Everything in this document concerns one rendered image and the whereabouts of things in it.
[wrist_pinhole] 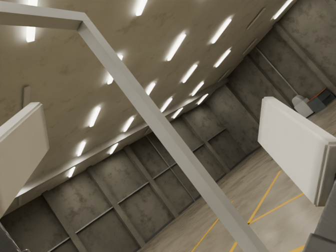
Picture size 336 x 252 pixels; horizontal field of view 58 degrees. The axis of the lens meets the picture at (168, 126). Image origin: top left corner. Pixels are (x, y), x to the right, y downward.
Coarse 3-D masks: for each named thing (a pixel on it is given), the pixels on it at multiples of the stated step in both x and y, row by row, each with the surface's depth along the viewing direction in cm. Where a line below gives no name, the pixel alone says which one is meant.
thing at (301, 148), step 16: (272, 96) 18; (272, 112) 17; (288, 112) 15; (272, 128) 17; (288, 128) 15; (304, 128) 13; (320, 128) 13; (272, 144) 17; (288, 144) 15; (304, 144) 13; (320, 144) 12; (288, 160) 15; (304, 160) 13; (320, 160) 12; (304, 176) 14; (320, 176) 12; (304, 192) 14; (320, 192) 12
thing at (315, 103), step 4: (324, 88) 1577; (320, 92) 1522; (324, 92) 1550; (328, 92) 1566; (316, 96) 1496; (320, 96) 1516; (324, 96) 1531; (328, 96) 1580; (332, 96) 1566; (312, 100) 1518; (316, 100) 1504; (320, 100) 1491; (324, 100) 1603; (328, 100) 1588; (308, 104) 1541; (312, 104) 1526; (316, 104) 1512; (320, 104) 1498; (312, 108) 1535; (316, 108) 1520; (320, 108) 1506; (316, 112) 1529
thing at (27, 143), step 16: (32, 112) 16; (0, 128) 13; (16, 128) 14; (32, 128) 16; (0, 144) 12; (16, 144) 14; (32, 144) 16; (48, 144) 18; (0, 160) 12; (16, 160) 14; (32, 160) 16; (0, 176) 12; (16, 176) 14; (0, 192) 12; (16, 192) 14; (0, 208) 12
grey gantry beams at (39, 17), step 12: (0, 12) 215; (12, 12) 222; (24, 12) 231; (36, 12) 241; (48, 12) 252; (60, 12) 264; (72, 12) 277; (12, 24) 231; (24, 24) 239; (36, 24) 247; (48, 24) 256; (60, 24) 265; (72, 24) 276
